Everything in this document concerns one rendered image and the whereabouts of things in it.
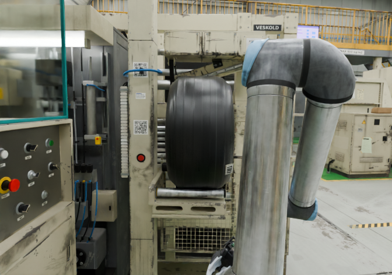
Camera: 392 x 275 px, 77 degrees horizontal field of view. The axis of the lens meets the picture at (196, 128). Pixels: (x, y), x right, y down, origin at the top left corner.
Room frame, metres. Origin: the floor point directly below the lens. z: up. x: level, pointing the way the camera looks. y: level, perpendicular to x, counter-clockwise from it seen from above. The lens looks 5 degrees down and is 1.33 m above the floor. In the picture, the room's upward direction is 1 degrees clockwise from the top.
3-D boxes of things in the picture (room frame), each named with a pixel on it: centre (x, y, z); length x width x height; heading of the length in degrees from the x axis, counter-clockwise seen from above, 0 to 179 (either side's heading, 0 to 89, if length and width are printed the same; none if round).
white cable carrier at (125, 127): (1.30, 0.37, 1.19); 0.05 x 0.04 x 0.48; 179
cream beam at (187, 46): (1.64, -0.11, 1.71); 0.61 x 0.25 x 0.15; 89
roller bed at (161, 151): (1.73, 0.24, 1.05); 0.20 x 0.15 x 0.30; 89
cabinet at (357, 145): (4.96, -3.33, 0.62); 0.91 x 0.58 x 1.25; 98
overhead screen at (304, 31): (4.80, -1.99, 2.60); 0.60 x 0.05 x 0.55; 98
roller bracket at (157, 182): (1.35, 0.20, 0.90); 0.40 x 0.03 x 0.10; 179
